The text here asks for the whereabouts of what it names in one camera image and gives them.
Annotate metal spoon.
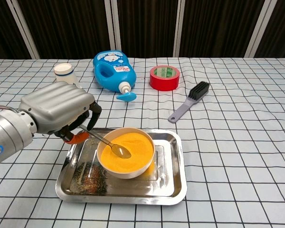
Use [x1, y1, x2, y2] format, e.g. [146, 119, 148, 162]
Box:
[79, 125, 132, 159]

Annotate black folding partition screen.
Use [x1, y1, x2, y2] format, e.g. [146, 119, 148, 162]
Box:
[0, 0, 285, 60]

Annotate red tape roll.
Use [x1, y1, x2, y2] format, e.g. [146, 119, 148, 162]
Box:
[149, 65, 181, 92]

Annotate grey brush black bristles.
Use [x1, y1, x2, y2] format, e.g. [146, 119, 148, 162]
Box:
[168, 81, 210, 124]

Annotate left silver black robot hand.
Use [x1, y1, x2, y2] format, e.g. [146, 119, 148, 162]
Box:
[18, 81, 102, 145]

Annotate white black checkered tablecloth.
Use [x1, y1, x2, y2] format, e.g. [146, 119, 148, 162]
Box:
[0, 57, 285, 228]

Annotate rectangular steel tray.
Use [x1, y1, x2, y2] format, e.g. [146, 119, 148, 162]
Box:
[56, 127, 188, 206]

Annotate beige round bowl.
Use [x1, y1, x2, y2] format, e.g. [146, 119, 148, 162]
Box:
[96, 127, 155, 180]

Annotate white paper cup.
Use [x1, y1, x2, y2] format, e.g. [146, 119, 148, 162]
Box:
[53, 63, 83, 89]

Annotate blue pump detergent bottle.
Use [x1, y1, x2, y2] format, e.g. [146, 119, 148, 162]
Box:
[93, 49, 137, 102]

